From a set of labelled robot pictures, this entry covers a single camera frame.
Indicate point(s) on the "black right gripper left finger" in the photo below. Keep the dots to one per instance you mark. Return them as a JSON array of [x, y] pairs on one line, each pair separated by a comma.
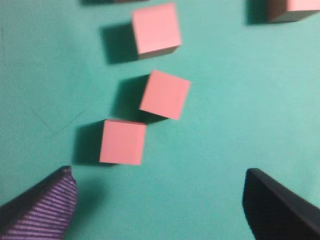
[[44, 211]]

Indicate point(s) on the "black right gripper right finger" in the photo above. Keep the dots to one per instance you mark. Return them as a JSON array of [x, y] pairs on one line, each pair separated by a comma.
[[273, 212]]

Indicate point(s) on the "red wooden cube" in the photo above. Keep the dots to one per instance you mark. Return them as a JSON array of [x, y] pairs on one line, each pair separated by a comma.
[[122, 142]]

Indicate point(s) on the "red cube carried aloft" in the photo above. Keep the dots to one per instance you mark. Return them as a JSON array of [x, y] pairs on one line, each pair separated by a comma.
[[164, 97]]

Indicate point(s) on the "red cube placed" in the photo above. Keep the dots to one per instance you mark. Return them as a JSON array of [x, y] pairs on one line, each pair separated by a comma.
[[284, 11]]

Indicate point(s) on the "green cloth backdrop and cover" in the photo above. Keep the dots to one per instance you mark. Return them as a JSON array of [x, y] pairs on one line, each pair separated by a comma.
[[66, 66]]

